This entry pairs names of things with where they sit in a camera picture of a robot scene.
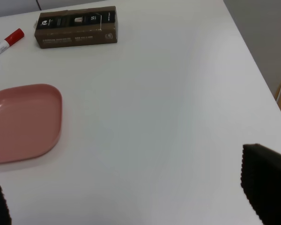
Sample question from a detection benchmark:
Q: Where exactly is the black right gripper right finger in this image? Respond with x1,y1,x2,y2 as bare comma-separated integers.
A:
241,144,281,225

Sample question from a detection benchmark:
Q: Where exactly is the pink square plate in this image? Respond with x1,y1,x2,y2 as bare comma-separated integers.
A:
0,84,62,164

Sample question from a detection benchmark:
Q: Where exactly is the red white marker pen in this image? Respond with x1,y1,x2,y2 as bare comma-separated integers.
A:
0,29,24,54

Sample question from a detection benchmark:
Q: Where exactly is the brown cardboard box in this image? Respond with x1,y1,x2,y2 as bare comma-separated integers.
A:
34,6,118,49

